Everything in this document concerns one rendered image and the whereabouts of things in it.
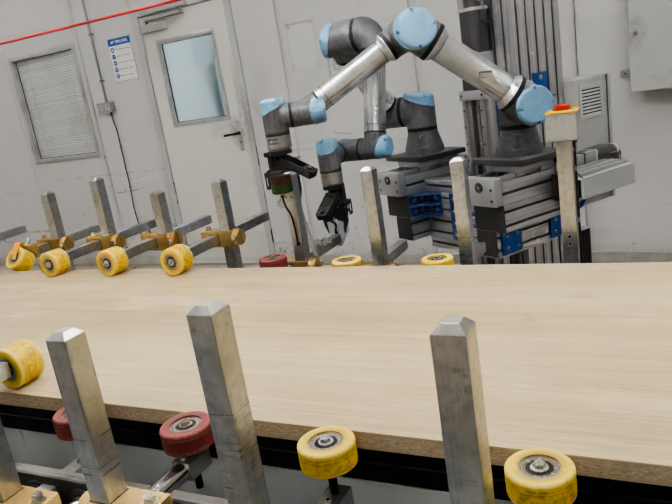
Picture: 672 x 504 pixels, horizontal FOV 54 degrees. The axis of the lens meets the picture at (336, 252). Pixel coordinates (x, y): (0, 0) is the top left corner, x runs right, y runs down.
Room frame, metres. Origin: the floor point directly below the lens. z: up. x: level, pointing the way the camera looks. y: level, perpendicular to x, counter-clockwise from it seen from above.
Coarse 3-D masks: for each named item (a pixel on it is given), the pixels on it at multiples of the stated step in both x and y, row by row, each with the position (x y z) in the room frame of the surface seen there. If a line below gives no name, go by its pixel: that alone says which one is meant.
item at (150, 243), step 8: (208, 216) 2.39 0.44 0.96; (184, 224) 2.29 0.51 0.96; (192, 224) 2.31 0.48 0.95; (200, 224) 2.35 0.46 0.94; (184, 232) 2.27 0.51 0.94; (144, 240) 2.12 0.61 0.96; (152, 240) 2.12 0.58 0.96; (128, 248) 2.03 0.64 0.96; (136, 248) 2.05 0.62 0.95; (144, 248) 2.08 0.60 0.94; (152, 248) 2.12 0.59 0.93; (128, 256) 2.01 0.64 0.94
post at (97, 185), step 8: (96, 184) 2.24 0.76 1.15; (104, 184) 2.27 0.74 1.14; (96, 192) 2.25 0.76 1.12; (104, 192) 2.26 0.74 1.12; (96, 200) 2.25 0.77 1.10; (104, 200) 2.26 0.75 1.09; (96, 208) 2.26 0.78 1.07; (104, 208) 2.25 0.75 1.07; (104, 216) 2.24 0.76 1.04; (112, 216) 2.27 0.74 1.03; (104, 224) 2.25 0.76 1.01; (112, 224) 2.26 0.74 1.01; (104, 232) 2.25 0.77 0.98; (112, 232) 2.26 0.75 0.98
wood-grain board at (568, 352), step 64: (0, 320) 1.66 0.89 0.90; (64, 320) 1.57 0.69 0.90; (128, 320) 1.49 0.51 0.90; (256, 320) 1.35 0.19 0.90; (320, 320) 1.29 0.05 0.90; (384, 320) 1.23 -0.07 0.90; (512, 320) 1.13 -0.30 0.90; (576, 320) 1.08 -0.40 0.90; (640, 320) 1.04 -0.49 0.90; (0, 384) 1.21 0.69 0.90; (128, 384) 1.11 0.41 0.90; (192, 384) 1.07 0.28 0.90; (256, 384) 1.03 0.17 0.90; (320, 384) 0.99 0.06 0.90; (384, 384) 0.95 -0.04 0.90; (512, 384) 0.89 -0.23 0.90; (576, 384) 0.86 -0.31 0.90; (640, 384) 0.83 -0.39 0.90; (384, 448) 0.81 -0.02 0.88; (512, 448) 0.73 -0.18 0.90; (576, 448) 0.71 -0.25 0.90; (640, 448) 0.69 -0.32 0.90
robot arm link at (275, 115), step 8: (264, 104) 2.02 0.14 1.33; (272, 104) 2.01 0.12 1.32; (280, 104) 2.02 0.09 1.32; (264, 112) 2.02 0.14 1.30; (272, 112) 2.01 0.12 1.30; (280, 112) 2.01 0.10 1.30; (288, 112) 2.01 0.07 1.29; (264, 120) 2.02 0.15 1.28; (272, 120) 2.01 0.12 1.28; (280, 120) 2.01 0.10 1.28; (288, 120) 2.01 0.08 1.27; (264, 128) 2.03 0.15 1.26; (272, 128) 2.01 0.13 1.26; (280, 128) 2.01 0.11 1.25; (288, 128) 2.03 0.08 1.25; (272, 136) 2.01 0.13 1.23
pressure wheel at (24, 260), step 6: (18, 252) 2.26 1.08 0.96; (24, 252) 2.25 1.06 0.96; (30, 252) 2.29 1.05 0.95; (6, 258) 2.27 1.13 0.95; (18, 258) 2.24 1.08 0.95; (24, 258) 2.24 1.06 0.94; (30, 258) 2.26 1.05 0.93; (6, 264) 2.25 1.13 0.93; (12, 264) 2.23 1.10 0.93; (18, 264) 2.23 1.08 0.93; (24, 264) 2.24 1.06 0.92; (30, 264) 2.26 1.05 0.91; (18, 270) 2.24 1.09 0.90; (24, 270) 2.25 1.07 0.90
